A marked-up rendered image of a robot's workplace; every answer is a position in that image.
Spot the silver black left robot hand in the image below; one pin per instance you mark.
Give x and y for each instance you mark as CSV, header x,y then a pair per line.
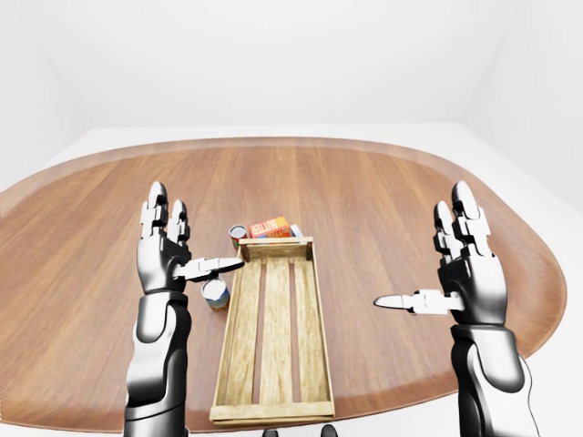
x,y
157,259

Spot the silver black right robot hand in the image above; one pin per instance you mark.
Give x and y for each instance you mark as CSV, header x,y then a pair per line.
x,y
478,282

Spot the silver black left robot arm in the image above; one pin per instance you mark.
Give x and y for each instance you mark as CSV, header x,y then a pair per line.
x,y
157,364

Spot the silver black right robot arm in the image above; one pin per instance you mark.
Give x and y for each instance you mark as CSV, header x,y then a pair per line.
x,y
494,382

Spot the wooden slat tray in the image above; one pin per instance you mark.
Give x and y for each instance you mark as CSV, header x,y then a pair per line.
x,y
273,328

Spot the blue yellow labelled tin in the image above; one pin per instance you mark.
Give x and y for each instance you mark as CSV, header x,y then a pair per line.
x,y
216,293

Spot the red white labelled tin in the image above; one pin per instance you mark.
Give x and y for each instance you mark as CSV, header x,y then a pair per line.
x,y
237,236

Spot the orange printed food box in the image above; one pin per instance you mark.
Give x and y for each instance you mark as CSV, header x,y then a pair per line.
x,y
270,227

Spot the white blue food box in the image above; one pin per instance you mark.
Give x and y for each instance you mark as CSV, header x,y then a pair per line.
x,y
296,230

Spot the small dark rounded shape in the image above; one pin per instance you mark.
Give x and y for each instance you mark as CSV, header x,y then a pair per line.
x,y
270,433
328,430

